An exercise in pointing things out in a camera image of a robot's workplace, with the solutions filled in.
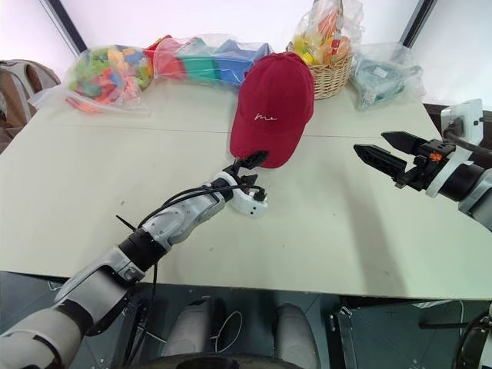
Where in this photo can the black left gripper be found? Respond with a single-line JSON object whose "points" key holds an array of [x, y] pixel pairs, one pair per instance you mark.
{"points": [[241, 166]]}

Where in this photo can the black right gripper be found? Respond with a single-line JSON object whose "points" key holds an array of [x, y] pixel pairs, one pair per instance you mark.
{"points": [[424, 165]]}

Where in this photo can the red baseball cap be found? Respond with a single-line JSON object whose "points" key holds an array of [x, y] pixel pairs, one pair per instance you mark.
{"points": [[269, 96]]}

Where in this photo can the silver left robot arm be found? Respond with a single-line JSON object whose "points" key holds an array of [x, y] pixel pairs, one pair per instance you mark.
{"points": [[96, 284]]}

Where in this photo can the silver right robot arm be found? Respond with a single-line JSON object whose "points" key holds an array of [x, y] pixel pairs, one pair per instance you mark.
{"points": [[478, 192]]}

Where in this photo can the plastic bag with blue items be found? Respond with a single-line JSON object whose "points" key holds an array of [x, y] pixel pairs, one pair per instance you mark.
{"points": [[384, 77]]}

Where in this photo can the woven wicker basket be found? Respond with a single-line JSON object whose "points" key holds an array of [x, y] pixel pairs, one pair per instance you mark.
{"points": [[332, 78]]}

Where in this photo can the plastic bag of coloured blocks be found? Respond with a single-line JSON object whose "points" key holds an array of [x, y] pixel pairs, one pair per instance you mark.
{"points": [[207, 61]]}

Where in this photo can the plastic bag of toy food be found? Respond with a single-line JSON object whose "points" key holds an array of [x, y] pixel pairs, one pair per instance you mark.
{"points": [[326, 34]]}

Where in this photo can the black zip tie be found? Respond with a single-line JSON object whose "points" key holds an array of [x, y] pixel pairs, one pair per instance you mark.
{"points": [[126, 223]]}

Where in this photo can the grey rounded robot leg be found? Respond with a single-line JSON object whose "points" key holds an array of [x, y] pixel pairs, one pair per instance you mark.
{"points": [[296, 334], [192, 326]]}

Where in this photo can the plastic bag of colourful toys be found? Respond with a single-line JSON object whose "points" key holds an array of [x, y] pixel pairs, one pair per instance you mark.
{"points": [[111, 77]]}

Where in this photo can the beige chair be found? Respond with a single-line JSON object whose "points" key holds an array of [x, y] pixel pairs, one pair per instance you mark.
{"points": [[19, 100]]}

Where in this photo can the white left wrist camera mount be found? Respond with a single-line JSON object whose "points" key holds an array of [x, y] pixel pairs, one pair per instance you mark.
{"points": [[248, 203]]}

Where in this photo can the dark frame post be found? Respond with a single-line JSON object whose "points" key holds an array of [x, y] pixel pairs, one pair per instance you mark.
{"points": [[65, 27], [412, 21]]}

